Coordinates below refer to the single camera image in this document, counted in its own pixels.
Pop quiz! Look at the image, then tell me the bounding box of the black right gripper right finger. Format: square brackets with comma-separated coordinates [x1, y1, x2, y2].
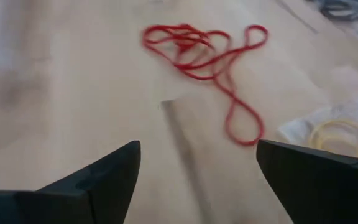
[255, 139, 358, 224]

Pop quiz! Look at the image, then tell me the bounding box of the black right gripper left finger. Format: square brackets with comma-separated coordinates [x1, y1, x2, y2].
[0, 140, 142, 224]

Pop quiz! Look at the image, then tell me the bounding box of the black rubber band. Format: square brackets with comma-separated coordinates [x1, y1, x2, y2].
[331, 0, 358, 15]
[319, 2, 358, 22]

